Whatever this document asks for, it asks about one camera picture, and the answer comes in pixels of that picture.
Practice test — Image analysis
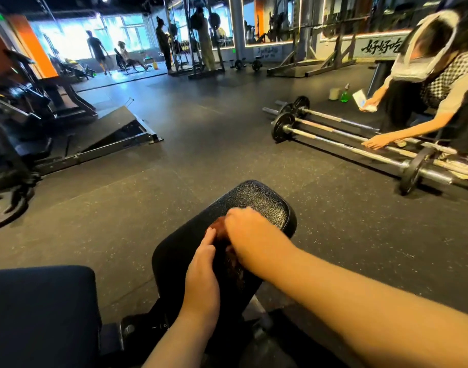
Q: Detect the black power rack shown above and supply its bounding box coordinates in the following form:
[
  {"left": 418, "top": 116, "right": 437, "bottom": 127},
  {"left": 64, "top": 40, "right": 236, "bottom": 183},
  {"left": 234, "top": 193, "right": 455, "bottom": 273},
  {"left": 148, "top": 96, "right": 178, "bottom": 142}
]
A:
[{"left": 162, "top": 0, "right": 228, "bottom": 80}]

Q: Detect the person's right forearm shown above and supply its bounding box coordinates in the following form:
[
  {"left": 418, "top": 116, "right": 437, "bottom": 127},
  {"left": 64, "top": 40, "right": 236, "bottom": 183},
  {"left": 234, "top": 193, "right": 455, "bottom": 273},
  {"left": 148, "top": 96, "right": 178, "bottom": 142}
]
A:
[{"left": 265, "top": 244, "right": 468, "bottom": 368}]

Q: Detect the barbell with large black plates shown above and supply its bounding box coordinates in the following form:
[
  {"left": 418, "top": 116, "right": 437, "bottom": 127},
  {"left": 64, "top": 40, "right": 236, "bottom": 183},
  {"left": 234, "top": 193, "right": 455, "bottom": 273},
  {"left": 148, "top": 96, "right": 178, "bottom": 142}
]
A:
[{"left": 271, "top": 112, "right": 455, "bottom": 197}]

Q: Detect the black weight plate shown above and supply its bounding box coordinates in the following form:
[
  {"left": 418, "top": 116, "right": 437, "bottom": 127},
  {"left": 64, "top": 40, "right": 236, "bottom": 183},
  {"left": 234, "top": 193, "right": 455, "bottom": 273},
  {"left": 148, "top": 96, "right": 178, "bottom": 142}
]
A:
[{"left": 0, "top": 185, "right": 29, "bottom": 232}]

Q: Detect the black leg press machine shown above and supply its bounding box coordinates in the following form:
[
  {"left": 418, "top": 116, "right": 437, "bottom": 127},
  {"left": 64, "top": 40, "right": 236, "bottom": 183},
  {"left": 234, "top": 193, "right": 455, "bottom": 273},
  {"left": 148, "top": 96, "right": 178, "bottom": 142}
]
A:
[{"left": 0, "top": 94, "right": 164, "bottom": 196}]

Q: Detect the black gym machine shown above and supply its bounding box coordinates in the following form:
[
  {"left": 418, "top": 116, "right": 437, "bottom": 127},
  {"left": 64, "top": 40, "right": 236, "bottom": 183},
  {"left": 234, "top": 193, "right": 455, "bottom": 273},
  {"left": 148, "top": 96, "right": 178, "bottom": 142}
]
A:
[{"left": 3, "top": 49, "right": 99, "bottom": 124}]

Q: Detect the black flat bench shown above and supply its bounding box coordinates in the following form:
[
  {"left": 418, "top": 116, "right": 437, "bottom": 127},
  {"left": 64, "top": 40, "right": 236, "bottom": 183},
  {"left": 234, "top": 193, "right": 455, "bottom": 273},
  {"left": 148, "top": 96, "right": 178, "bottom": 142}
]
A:
[{"left": 367, "top": 59, "right": 396, "bottom": 98}]

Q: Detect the person's right hand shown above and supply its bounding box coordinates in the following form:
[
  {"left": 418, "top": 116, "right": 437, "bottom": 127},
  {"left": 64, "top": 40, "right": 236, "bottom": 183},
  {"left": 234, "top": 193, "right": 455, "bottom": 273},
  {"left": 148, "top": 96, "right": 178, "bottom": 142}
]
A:
[{"left": 224, "top": 207, "right": 298, "bottom": 281}]

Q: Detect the black workout bench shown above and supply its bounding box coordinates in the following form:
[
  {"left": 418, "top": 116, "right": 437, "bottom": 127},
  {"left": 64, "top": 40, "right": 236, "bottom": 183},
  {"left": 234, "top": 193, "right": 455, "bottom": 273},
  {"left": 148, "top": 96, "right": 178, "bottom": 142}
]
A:
[{"left": 49, "top": 54, "right": 97, "bottom": 82}]

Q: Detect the person's left hand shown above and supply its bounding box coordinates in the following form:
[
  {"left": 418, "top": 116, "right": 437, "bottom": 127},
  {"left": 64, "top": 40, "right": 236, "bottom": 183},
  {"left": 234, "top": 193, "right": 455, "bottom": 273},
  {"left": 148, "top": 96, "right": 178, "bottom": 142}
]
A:
[{"left": 184, "top": 227, "right": 221, "bottom": 325}]

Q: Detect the barbell with small black plate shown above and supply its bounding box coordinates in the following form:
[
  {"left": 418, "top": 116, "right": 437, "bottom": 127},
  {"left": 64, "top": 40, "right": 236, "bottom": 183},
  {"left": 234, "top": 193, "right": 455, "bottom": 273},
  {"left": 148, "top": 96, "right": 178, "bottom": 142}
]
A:
[
  {"left": 275, "top": 96, "right": 468, "bottom": 162},
  {"left": 262, "top": 103, "right": 468, "bottom": 180}
]

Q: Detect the brown cleaning cloth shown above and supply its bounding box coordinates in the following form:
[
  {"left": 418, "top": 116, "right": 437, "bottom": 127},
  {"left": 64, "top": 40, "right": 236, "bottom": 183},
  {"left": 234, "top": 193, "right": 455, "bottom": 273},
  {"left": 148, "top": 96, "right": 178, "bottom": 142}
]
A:
[{"left": 209, "top": 216, "right": 247, "bottom": 290}]

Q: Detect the person's left forearm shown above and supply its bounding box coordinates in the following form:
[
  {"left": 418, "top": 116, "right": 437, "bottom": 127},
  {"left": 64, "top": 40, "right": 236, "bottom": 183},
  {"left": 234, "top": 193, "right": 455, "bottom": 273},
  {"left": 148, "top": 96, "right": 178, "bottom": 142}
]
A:
[{"left": 142, "top": 313, "right": 219, "bottom": 368}]

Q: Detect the black padded bench backrest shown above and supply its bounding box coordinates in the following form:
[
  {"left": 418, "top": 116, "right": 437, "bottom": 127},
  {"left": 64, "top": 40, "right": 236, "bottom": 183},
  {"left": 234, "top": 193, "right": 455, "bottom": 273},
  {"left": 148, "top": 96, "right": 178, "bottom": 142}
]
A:
[{"left": 151, "top": 180, "right": 298, "bottom": 336}]

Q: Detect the dark blue seat pad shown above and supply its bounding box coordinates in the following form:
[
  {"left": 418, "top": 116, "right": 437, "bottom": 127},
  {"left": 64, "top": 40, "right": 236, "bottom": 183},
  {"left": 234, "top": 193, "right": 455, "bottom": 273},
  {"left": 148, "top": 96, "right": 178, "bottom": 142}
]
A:
[{"left": 0, "top": 265, "right": 103, "bottom": 368}]

